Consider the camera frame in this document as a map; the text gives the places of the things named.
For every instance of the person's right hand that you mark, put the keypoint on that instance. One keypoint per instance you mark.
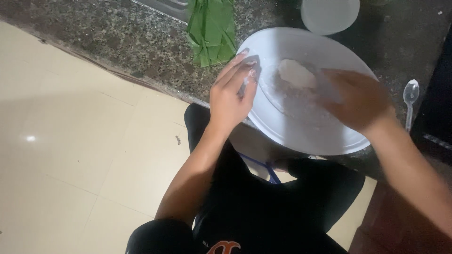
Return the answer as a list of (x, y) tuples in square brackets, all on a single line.
[(360, 102)]

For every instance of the person's left hand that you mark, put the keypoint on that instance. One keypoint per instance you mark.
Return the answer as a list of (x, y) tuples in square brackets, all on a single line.
[(227, 102)]

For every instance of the person's right fingers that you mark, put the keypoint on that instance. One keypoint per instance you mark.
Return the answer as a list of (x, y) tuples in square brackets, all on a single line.
[(332, 88)]

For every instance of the person's left fingers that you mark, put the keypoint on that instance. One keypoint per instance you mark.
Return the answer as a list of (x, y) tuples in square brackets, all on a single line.
[(238, 68)]

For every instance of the white dough lump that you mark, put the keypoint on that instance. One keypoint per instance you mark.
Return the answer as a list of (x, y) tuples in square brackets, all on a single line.
[(295, 72)]

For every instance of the large white bowl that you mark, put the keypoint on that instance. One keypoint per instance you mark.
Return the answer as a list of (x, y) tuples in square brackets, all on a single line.
[(300, 46)]

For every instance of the stack of green leaf pieces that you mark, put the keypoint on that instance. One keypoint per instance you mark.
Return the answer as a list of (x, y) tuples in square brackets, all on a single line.
[(212, 28)]

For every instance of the white round container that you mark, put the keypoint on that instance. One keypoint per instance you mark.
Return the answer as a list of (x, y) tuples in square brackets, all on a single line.
[(328, 16)]

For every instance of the clear plastic spoon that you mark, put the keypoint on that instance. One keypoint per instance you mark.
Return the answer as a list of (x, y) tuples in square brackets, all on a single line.
[(411, 93)]

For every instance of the steel sink rim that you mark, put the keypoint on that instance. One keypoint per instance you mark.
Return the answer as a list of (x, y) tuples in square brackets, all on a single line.
[(166, 9)]

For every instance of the black trousers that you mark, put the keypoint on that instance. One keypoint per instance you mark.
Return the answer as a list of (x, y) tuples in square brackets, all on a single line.
[(317, 190)]

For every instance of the black appliance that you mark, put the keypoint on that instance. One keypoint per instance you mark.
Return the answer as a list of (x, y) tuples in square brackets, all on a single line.
[(436, 105)]

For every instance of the brown wooden cabinet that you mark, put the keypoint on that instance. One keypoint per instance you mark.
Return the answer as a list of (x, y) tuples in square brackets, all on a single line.
[(388, 225)]

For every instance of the black shirt orange print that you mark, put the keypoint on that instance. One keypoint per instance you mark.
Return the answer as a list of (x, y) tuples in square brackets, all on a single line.
[(261, 225)]

